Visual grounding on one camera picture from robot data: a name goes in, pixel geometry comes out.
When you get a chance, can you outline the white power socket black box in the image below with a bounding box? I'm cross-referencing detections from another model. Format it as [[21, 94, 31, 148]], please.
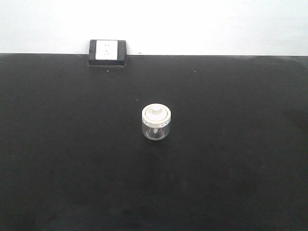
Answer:
[[88, 39, 127, 67]]

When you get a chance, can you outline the glass jar with beige lid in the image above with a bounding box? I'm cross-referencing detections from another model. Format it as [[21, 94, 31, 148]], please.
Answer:
[[141, 103, 171, 141]]

